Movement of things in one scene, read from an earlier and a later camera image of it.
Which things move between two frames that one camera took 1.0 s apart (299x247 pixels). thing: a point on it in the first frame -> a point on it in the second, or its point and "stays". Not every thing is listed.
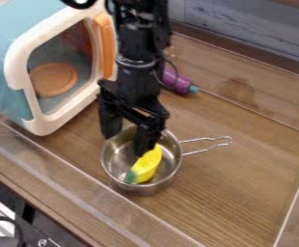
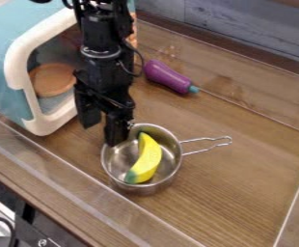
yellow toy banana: [146, 166] stays
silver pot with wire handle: [119, 159] stays
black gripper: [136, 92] -> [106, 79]
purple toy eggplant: [175, 81] stays
